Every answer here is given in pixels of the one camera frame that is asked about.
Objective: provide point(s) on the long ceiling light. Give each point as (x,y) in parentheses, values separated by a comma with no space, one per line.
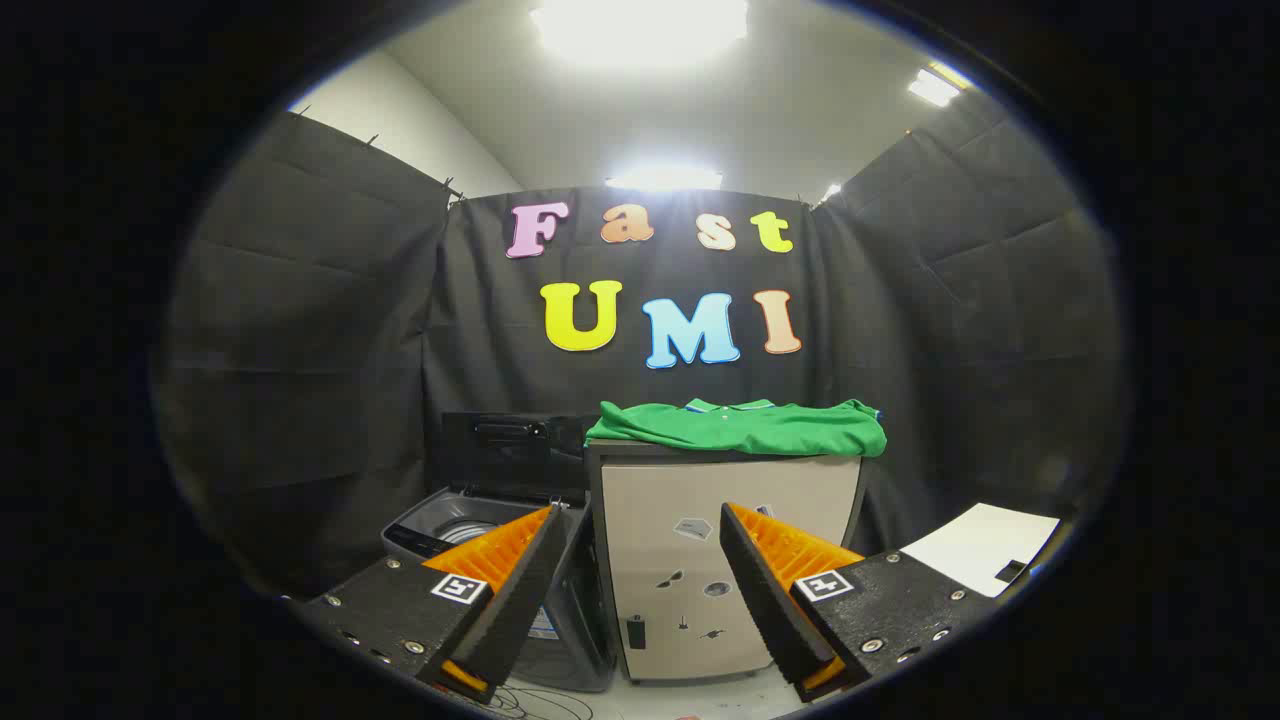
(662,179)

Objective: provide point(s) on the large ceiling light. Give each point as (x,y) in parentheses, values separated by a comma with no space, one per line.
(640,28)

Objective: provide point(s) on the black backdrop cloth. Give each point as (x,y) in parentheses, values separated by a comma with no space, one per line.
(320,350)

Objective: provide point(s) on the green polo shirt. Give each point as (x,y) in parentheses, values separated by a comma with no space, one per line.
(740,430)

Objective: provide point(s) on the beige cabinet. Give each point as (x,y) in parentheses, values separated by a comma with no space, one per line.
(660,490)

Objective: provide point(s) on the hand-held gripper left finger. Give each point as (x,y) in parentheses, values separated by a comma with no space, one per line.
(520,600)

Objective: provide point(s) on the grey washing machine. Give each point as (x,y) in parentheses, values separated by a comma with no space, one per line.
(575,620)

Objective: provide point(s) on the white board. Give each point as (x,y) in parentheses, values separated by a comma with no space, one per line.
(985,550)

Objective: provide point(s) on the dark washing machine lid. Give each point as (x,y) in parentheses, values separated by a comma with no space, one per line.
(510,455)

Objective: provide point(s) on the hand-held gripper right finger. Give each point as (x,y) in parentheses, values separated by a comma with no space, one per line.
(762,600)

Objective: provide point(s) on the small rectangular ceiling light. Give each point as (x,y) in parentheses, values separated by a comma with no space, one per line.
(934,88)

